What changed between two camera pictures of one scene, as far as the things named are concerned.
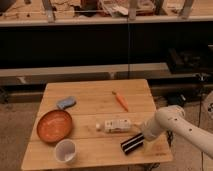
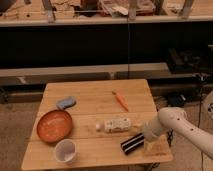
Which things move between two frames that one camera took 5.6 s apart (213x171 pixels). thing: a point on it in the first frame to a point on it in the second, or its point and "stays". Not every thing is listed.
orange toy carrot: [124, 103] stays
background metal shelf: [166, 42] stays
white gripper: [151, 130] to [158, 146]
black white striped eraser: [132, 143] stays
